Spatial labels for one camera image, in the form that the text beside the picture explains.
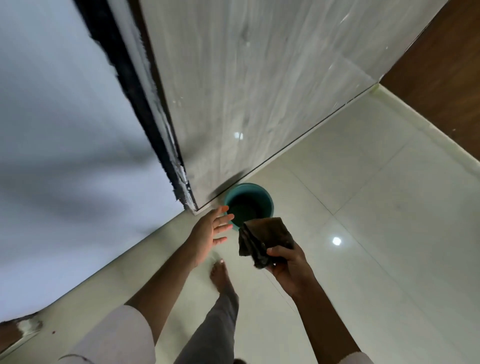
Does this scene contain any person's left hand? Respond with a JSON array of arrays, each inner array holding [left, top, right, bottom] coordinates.
[[187, 205, 235, 269]]

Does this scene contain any person's right hand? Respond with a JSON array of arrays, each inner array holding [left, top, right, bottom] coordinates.
[[265, 242, 317, 299]]

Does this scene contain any dark brown cloth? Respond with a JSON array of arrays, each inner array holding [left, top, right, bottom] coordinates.
[[238, 217, 295, 269]]

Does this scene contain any person's right forearm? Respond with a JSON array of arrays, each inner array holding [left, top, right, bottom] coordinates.
[[290, 277, 363, 364]]

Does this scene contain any person's left forearm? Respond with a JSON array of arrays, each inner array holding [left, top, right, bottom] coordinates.
[[125, 240, 198, 346]]

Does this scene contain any teal plastic bucket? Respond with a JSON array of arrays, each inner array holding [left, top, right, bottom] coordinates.
[[223, 182, 275, 230]]

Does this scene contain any person's bare foot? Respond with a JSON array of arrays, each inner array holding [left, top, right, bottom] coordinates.
[[209, 259, 236, 298]]

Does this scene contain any person's grey trouser leg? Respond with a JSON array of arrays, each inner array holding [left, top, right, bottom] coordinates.
[[173, 289, 240, 364]]

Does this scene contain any person's white right sleeve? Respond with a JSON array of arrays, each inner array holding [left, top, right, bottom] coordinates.
[[337, 351, 376, 364]]

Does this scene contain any person's white sleeve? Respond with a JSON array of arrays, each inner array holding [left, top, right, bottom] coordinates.
[[57, 304, 157, 364], [337, 351, 376, 364]]

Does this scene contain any person's white left sleeve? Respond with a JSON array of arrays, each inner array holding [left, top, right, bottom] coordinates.
[[57, 304, 157, 364]]

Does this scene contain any brown wooden door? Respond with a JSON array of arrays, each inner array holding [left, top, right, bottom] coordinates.
[[379, 0, 480, 163]]

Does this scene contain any black wall edge strip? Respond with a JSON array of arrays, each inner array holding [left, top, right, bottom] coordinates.
[[73, 0, 199, 214]]

